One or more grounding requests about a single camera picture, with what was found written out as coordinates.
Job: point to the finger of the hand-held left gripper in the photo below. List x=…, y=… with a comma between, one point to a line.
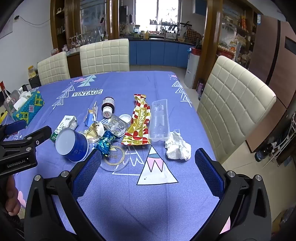
x=34, y=137
x=15, y=126

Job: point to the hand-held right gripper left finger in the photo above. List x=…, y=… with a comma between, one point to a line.
x=87, y=171

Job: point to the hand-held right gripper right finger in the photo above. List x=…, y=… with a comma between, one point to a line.
x=209, y=172

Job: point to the blue paper cup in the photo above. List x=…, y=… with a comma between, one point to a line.
x=78, y=148

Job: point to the blue green foil wrapper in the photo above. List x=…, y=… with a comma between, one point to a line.
x=105, y=144

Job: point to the clear round plastic lid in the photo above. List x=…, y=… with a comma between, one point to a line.
x=120, y=162

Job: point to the green white milk carton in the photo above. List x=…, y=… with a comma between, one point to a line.
x=66, y=122

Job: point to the white tissue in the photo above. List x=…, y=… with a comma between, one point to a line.
x=178, y=148

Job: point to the clear blister pack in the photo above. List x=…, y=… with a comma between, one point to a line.
x=114, y=127

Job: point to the small torn blue carton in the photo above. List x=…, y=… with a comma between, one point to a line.
x=91, y=115

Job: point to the white bottle cap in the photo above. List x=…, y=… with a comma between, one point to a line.
x=126, y=118

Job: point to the red gold snack wrapper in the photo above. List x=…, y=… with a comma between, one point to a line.
x=137, y=125

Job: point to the brown medicine bottle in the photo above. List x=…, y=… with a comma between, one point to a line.
x=108, y=103

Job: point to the person's left hand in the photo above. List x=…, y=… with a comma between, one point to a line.
x=12, y=197

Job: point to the beaded tissue box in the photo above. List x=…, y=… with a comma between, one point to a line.
x=30, y=106

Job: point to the clear plastic container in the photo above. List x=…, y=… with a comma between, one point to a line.
x=11, y=97

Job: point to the yellow plastic jar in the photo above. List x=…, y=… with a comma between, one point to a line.
x=32, y=72

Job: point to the dark blue jug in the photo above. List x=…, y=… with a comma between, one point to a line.
x=262, y=153

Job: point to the blue printed tablecloth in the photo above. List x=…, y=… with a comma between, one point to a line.
x=138, y=204

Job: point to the cream quilted chair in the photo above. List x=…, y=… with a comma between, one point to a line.
x=53, y=68
x=105, y=56
x=235, y=104

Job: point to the purple water jug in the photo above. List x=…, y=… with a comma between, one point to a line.
x=200, y=89

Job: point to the white floor appliance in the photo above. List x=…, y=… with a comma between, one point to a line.
x=192, y=69

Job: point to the wooden display cabinet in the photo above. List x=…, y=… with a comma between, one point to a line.
x=54, y=27

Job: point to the red basket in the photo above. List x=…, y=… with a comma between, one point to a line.
x=195, y=51

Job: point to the brown refrigerator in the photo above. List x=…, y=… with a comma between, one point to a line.
x=270, y=58

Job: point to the blue kitchen cabinets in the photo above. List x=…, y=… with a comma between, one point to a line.
x=157, y=53

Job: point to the wooden shelf cabinet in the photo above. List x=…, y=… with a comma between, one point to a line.
x=210, y=34

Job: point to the black water heater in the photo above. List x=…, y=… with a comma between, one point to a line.
x=123, y=12

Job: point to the kitchen window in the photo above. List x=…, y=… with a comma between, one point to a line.
x=161, y=11

